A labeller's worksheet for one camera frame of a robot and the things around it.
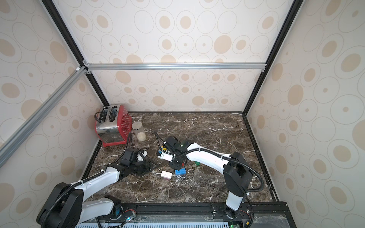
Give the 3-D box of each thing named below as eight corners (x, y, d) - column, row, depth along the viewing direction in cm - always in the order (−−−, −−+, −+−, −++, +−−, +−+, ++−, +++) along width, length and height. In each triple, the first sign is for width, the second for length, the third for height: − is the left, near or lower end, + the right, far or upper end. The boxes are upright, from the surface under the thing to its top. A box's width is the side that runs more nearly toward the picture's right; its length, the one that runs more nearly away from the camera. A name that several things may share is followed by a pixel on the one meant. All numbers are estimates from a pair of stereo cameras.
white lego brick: (161, 177, 88) (160, 174, 85) (163, 172, 89) (162, 170, 86) (170, 180, 86) (170, 177, 83) (172, 175, 88) (172, 172, 85)
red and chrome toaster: (104, 147, 101) (90, 130, 86) (111, 119, 118) (100, 101, 103) (129, 144, 103) (120, 127, 88) (132, 116, 120) (125, 98, 105)
